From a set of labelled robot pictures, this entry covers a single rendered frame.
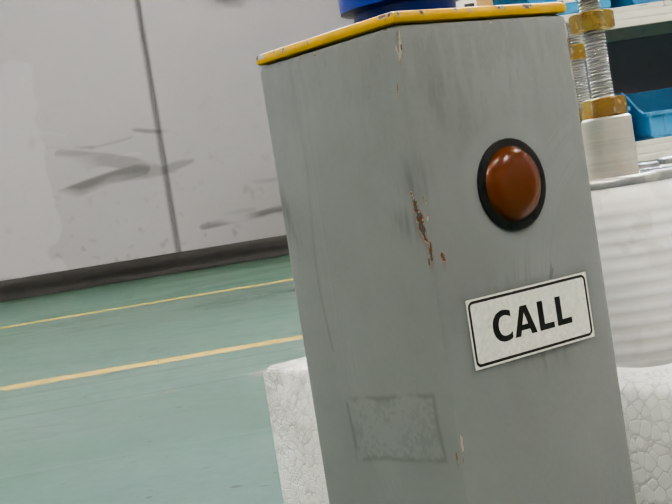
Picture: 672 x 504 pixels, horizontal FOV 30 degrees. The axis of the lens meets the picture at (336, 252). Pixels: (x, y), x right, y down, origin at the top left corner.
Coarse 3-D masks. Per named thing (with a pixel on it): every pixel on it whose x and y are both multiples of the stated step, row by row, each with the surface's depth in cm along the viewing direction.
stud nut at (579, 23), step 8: (576, 16) 55; (584, 16) 55; (592, 16) 54; (600, 16) 54; (608, 16) 55; (576, 24) 55; (584, 24) 55; (592, 24) 54; (600, 24) 54; (608, 24) 55; (576, 32) 55
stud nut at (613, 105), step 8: (616, 96) 55; (624, 96) 55; (584, 104) 55; (592, 104) 55; (600, 104) 55; (608, 104) 55; (616, 104) 55; (624, 104) 55; (584, 112) 56; (592, 112) 55; (600, 112) 55; (608, 112) 55; (616, 112) 55; (624, 112) 55
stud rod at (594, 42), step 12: (588, 0) 55; (588, 36) 55; (600, 36) 55; (588, 48) 55; (600, 48) 55; (588, 60) 55; (600, 60) 55; (600, 72) 55; (600, 84) 55; (600, 96) 55
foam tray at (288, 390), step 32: (288, 384) 65; (640, 384) 46; (288, 416) 66; (640, 416) 46; (288, 448) 66; (320, 448) 64; (640, 448) 47; (288, 480) 67; (320, 480) 64; (640, 480) 47
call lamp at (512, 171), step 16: (496, 160) 36; (512, 160) 36; (528, 160) 37; (496, 176) 36; (512, 176) 36; (528, 176) 36; (496, 192) 36; (512, 192) 36; (528, 192) 36; (496, 208) 36; (512, 208) 36; (528, 208) 37
